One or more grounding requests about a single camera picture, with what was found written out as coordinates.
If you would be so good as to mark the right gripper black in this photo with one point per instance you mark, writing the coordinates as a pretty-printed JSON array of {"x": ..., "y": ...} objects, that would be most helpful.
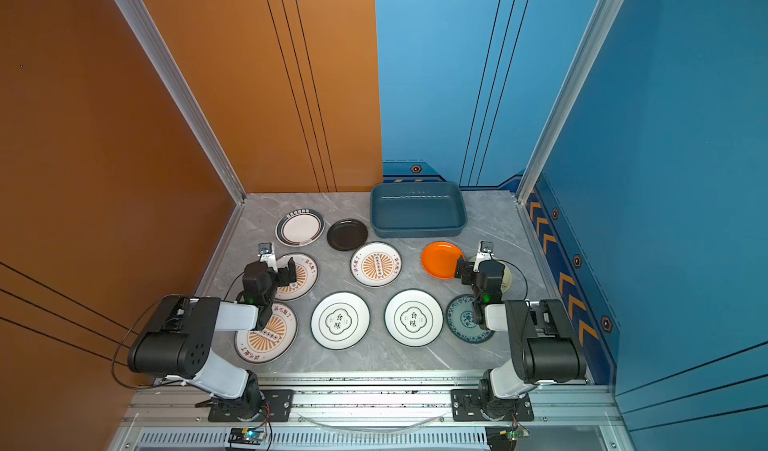
[{"x": 466, "y": 271}]

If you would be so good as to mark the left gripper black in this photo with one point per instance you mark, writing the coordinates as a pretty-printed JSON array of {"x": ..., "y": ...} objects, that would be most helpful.
[{"x": 284, "y": 274}]

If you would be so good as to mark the orange sunburst plate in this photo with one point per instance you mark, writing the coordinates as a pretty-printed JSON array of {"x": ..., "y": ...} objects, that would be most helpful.
[
  {"x": 376, "y": 264},
  {"x": 260, "y": 347},
  {"x": 307, "y": 275}
]

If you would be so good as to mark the orange plastic plate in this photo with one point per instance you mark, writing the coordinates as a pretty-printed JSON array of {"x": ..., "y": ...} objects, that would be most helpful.
[{"x": 440, "y": 259}]

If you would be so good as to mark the cream plate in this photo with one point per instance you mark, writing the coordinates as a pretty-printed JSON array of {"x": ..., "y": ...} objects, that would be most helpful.
[{"x": 507, "y": 278}]

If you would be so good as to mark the white plate dark rim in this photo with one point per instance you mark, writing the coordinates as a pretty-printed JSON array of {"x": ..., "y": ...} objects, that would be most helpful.
[{"x": 300, "y": 227}]

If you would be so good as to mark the small black plate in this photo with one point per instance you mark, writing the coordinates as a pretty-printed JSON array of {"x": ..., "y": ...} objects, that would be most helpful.
[{"x": 347, "y": 234}]

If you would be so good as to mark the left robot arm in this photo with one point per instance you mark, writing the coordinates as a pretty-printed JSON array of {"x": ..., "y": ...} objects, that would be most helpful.
[{"x": 176, "y": 341}]

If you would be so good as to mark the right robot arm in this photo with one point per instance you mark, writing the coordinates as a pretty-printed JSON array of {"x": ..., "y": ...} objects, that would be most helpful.
[{"x": 544, "y": 347}]

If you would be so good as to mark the teal plastic bin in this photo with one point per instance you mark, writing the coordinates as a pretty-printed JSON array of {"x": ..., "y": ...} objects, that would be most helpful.
[{"x": 417, "y": 210}]

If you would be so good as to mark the teal patterned plate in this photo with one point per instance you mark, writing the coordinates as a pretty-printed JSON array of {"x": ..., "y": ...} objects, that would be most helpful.
[{"x": 461, "y": 322}]

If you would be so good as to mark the white plate black emblem left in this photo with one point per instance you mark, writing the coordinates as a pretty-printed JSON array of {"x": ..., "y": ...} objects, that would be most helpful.
[{"x": 340, "y": 321}]

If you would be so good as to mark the white plate black emblem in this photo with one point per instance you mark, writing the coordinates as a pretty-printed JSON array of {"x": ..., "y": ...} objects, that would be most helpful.
[
  {"x": 413, "y": 318},
  {"x": 340, "y": 321}
]

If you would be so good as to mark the orange sunburst plate front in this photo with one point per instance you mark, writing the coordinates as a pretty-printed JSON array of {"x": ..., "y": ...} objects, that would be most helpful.
[{"x": 260, "y": 347}]

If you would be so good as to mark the white plate black emblem right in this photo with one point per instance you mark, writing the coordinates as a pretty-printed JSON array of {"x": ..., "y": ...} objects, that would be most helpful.
[{"x": 413, "y": 318}]

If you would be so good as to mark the left green circuit board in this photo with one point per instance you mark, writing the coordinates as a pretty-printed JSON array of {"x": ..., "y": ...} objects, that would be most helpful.
[{"x": 249, "y": 438}]

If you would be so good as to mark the right circuit board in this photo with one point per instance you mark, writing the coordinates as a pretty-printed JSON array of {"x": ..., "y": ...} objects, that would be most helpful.
[{"x": 505, "y": 438}]

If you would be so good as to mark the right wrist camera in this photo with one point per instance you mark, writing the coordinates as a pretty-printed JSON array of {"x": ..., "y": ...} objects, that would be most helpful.
[{"x": 484, "y": 253}]

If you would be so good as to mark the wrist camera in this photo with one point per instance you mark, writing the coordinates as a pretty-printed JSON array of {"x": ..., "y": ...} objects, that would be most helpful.
[
  {"x": 266, "y": 252},
  {"x": 484, "y": 253}
]

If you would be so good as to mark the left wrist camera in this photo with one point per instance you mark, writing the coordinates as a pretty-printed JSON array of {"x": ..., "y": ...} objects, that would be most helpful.
[{"x": 266, "y": 252}]

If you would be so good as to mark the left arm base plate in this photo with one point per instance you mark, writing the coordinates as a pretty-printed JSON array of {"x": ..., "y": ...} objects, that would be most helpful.
[{"x": 274, "y": 405}]

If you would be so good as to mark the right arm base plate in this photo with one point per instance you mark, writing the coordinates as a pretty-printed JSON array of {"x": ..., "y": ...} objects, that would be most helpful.
[{"x": 469, "y": 405}]

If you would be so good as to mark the aluminium rail frame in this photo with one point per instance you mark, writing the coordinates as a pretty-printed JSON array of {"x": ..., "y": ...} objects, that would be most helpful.
[{"x": 390, "y": 410}]

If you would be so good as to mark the right aluminium corner post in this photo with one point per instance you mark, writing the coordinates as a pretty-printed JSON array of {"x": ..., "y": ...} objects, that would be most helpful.
[{"x": 593, "y": 38}]

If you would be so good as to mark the aluminium corner post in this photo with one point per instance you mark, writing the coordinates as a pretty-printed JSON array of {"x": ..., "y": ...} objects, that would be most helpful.
[
  {"x": 154, "y": 46},
  {"x": 593, "y": 38}
]

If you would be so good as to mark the left aluminium corner post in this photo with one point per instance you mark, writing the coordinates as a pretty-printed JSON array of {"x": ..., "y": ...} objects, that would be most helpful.
[{"x": 154, "y": 46}]

